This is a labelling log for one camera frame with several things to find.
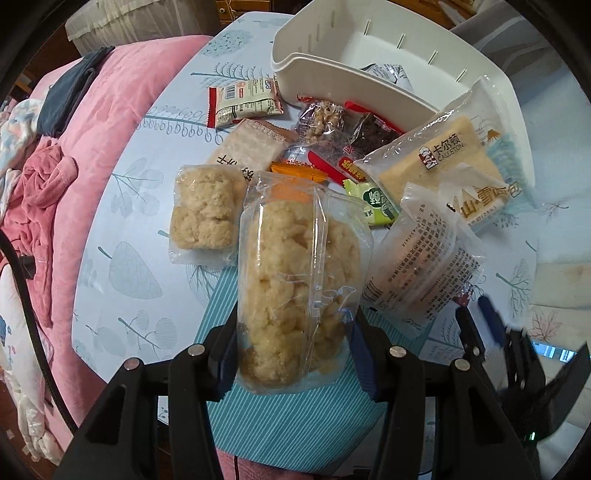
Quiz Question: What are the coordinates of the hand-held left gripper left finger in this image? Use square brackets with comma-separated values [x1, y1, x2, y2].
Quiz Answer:
[53, 315, 242, 480]

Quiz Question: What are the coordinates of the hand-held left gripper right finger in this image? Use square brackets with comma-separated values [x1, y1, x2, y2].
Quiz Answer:
[350, 309, 539, 480]

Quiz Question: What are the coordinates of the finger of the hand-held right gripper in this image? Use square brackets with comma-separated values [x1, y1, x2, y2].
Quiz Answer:
[454, 302, 492, 372]
[477, 295, 508, 350]

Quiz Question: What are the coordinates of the clear text-printed cake packet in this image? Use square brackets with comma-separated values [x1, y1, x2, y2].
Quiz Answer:
[361, 182, 489, 329]

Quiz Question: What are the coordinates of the large rice puff packet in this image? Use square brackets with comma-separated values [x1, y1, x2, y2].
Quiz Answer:
[238, 172, 374, 395]

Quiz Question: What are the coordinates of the green snack packet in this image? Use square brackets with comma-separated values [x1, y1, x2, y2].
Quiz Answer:
[343, 179, 400, 228]

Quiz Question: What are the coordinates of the clear bread packet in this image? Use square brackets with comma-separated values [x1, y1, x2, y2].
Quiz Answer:
[355, 76, 527, 234]

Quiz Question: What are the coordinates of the orange snack packet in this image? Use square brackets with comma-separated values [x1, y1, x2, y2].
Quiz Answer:
[270, 161, 329, 186]

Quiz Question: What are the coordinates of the beige cracker packet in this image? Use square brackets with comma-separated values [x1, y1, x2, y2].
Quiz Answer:
[205, 119, 298, 182]

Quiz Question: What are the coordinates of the red and white snack packet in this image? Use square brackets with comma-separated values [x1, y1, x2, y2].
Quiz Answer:
[207, 78, 284, 129]

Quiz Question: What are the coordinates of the white plastic bin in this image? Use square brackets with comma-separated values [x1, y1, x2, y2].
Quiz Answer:
[270, 0, 537, 206]

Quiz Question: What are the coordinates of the white leaf print bedsheet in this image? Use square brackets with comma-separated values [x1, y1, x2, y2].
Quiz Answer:
[508, 28, 591, 352]

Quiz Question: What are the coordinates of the small rice puff packet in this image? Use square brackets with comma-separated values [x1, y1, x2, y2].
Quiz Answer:
[167, 164, 249, 266]

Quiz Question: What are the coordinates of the red yellow-label snack packet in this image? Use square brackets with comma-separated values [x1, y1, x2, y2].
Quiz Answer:
[307, 148, 372, 188]

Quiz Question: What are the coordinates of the clear dark fruit bar packet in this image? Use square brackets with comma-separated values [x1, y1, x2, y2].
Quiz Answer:
[342, 111, 407, 160]

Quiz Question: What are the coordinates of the clear nut bar packet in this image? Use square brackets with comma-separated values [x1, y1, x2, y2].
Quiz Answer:
[297, 98, 348, 145]

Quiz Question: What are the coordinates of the pink garment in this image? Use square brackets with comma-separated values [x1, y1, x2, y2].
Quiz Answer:
[0, 138, 80, 328]

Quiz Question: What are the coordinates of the white printed snack packet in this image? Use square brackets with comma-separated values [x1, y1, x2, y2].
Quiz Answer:
[359, 62, 419, 92]

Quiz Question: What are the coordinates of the pink blanket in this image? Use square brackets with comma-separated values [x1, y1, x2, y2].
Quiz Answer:
[18, 34, 214, 444]

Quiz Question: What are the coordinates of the dark blue garment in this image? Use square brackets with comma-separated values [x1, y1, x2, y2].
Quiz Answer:
[37, 46, 116, 137]

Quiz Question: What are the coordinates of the white floral cloth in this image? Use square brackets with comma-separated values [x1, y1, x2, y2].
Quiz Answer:
[0, 98, 47, 176]

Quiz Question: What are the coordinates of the cream lace-trimmed cloth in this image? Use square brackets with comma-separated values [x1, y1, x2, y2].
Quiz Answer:
[65, 0, 241, 54]

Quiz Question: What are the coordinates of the wooden desk with drawers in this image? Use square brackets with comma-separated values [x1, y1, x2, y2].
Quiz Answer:
[217, 0, 287, 14]

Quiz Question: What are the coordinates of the black cable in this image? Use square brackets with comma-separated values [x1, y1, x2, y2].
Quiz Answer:
[0, 228, 75, 437]

